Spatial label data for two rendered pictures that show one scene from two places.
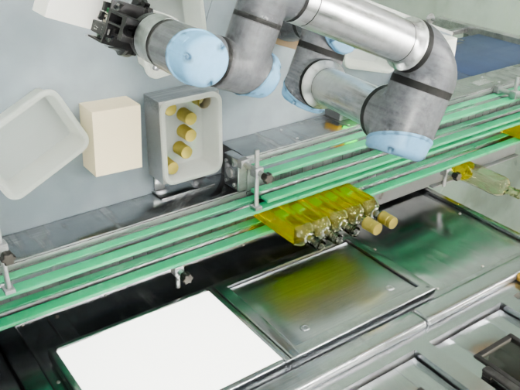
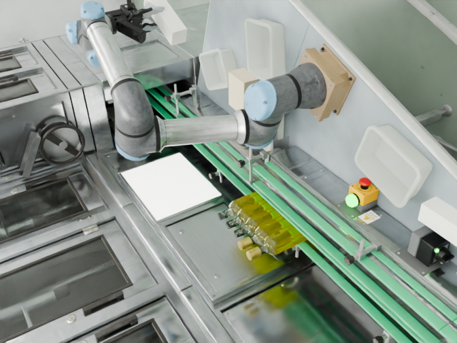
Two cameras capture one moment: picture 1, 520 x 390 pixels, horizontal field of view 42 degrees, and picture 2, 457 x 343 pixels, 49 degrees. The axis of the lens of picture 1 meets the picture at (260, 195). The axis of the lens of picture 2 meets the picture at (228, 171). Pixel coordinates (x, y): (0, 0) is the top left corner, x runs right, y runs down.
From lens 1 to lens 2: 2.29 m
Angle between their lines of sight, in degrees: 78
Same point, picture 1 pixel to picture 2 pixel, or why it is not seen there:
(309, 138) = (307, 183)
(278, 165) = (269, 172)
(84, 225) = not seen: hidden behind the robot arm
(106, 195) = not seen: hidden behind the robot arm
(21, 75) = (228, 39)
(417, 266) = (258, 307)
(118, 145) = (236, 96)
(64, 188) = not seen: hidden behind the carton
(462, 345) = (164, 314)
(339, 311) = (194, 247)
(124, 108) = (239, 79)
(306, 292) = (215, 235)
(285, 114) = (335, 166)
